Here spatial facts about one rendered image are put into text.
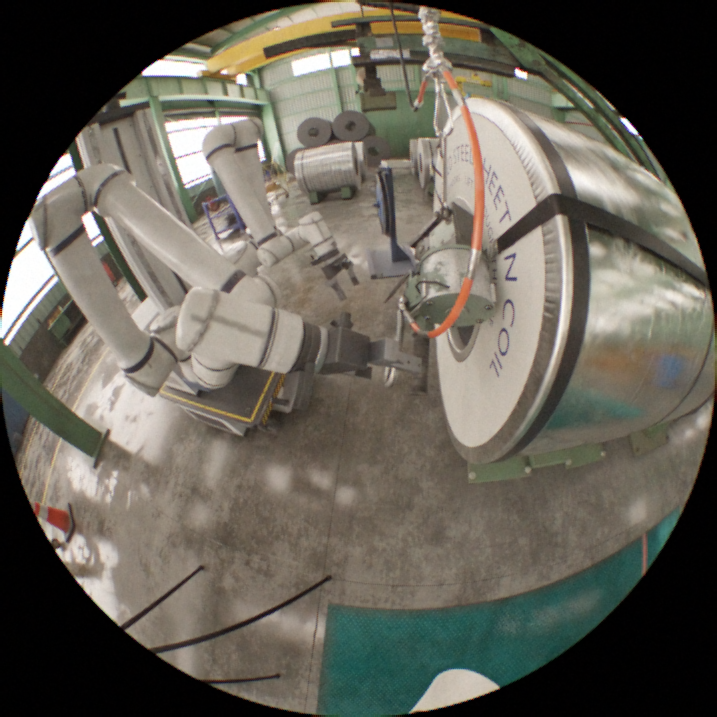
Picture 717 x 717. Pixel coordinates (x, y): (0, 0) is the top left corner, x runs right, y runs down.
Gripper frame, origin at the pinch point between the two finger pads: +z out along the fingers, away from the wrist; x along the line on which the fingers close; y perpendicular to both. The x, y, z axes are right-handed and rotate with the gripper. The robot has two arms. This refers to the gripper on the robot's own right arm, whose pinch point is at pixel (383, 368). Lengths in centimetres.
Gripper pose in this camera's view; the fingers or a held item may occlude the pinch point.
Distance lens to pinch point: 43.6
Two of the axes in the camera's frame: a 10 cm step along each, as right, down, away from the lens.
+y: 1.1, -9.7, 2.3
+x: -5.7, 1.3, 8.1
